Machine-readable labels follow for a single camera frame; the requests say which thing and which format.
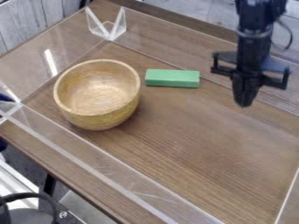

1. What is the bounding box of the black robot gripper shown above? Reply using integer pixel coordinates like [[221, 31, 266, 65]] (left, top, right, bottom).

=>
[[209, 27, 290, 107]]

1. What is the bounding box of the green rectangular block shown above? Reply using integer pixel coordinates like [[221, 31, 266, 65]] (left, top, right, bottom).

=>
[[144, 69, 200, 88]]

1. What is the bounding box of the brown wooden bowl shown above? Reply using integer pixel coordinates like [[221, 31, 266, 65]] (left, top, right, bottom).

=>
[[51, 59, 141, 130]]

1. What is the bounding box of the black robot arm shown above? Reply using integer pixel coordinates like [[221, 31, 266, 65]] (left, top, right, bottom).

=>
[[209, 0, 293, 108]]

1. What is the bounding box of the black table leg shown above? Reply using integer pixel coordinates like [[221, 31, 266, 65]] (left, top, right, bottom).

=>
[[42, 174, 55, 196]]

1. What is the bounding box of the blue object at left edge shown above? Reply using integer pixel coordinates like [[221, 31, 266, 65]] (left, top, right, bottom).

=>
[[0, 93, 14, 102]]

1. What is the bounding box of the clear acrylic tray wall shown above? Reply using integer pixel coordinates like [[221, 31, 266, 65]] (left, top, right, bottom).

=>
[[0, 2, 299, 224]]

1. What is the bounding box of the black cable loop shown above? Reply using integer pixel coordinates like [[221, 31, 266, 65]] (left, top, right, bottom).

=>
[[0, 192, 58, 224]]

